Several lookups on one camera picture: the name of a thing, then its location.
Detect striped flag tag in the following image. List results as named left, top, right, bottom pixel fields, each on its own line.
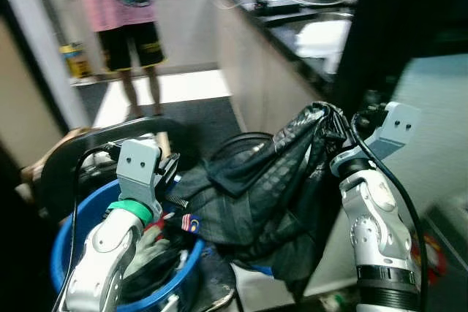
left=181, top=213, right=203, bottom=235

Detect red cloth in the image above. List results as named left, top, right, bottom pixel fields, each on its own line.
left=143, top=213, right=184, bottom=246

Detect red round sticker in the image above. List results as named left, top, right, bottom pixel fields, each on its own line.
left=413, top=235, right=448, bottom=285

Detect black stove tray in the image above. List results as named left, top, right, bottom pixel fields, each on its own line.
left=252, top=0, right=302, bottom=18

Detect tall black cabinet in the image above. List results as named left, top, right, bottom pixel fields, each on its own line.
left=333, top=0, right=468, bottom=117

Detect dark grey patterned garment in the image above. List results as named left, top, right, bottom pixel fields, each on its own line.
left=172, top=102, right=350, bottom=300

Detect white folded cloth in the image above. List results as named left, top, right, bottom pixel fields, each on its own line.
left=295, top=20, right=352, bottom=59

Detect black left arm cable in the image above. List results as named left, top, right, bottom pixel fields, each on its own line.
left=53, top=145, right=119, bottom=312

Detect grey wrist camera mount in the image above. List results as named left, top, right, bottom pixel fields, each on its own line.
left=362, top=102, right=423, bottom=161
left=116, top=139, right=164, bottom=218

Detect blue plastic laundry basket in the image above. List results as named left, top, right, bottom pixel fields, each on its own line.
left=50, top=177, right=207, bottom=312

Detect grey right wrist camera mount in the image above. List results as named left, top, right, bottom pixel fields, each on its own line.
left=362, top=102, right=423, bottom=161

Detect grey green clothes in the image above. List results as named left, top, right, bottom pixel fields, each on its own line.
left=118, top=233, right=189, bottom=304

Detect black round ring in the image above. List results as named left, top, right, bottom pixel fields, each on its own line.
left=207, top=132, right=276, bottom=165

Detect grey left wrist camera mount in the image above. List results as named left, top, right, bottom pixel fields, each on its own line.
left=116, top=139, right=164, bottom=218

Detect yellow tin can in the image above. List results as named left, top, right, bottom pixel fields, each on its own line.
left=60, top=42, right=94, bottom=81

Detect beige kitchen counter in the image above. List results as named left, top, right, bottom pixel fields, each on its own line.
left=214, top=0, right=353, bottom=134

